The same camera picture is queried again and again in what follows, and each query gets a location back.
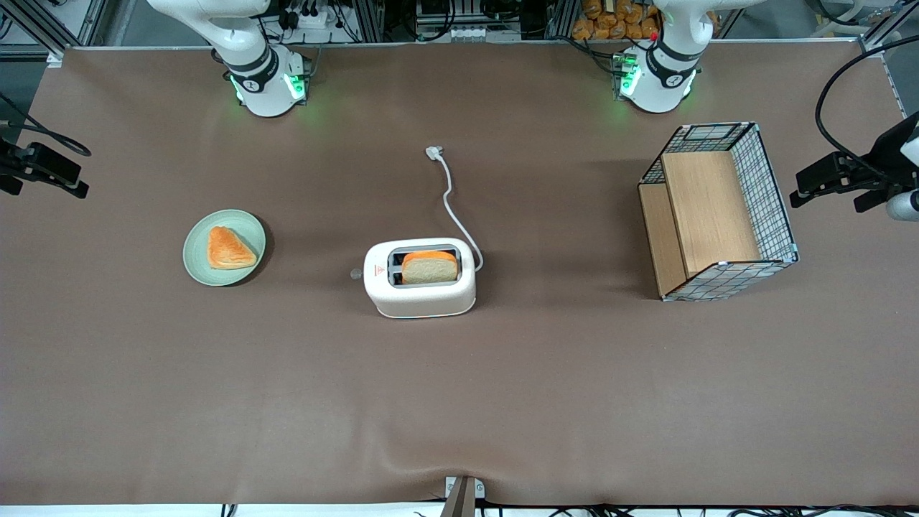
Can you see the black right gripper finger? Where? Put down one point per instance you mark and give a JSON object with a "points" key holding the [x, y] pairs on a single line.
{"points": [[50, 164]]}

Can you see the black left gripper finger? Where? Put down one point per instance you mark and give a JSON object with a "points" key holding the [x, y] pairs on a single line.
{"points": [[826, 176]]}

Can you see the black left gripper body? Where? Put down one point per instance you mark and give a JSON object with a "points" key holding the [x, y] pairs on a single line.
{"points": [[880, 155]]}

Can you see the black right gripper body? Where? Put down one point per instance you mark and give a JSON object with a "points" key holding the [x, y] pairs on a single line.
{"points": [[8, 159]]}

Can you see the white two-slot toaster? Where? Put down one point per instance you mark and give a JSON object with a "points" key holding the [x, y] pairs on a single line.
{"points": [[423, 301]]}

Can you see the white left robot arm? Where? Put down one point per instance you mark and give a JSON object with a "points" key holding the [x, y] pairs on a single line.
{"points": [[660, 79]]}

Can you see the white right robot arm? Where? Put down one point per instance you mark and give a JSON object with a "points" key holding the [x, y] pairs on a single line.
{"points": [[262, 86]]}

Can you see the light green round plate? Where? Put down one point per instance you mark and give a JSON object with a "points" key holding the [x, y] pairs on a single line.
{"points": [[197, 266]]}

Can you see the orange triangular pastry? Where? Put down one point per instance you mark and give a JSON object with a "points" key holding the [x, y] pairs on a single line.
{"points": [[230, 250]]}

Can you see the pile of orange bread rolls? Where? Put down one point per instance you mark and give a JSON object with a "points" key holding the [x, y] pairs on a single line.
{"points": [[610, 21]]}

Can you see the white power strip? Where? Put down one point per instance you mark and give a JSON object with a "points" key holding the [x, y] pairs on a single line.
{"points": [[312, 18]]}

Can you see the white connector strip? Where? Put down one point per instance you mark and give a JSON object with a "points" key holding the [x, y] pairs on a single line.
{"points": [[484, 33]]}

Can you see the brown table cover mat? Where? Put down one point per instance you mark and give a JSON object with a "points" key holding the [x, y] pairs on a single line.
{"points": [[502, 395]]}

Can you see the toast bread slice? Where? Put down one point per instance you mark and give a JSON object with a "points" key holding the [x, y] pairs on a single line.
{"points": [[431, 269]]}

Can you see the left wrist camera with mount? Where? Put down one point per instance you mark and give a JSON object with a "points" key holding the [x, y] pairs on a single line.
{"points": [[901, 207]]}

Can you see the metal bracket at table edge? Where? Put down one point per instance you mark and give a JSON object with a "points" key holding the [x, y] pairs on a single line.
{"points": [[463, 497]]}

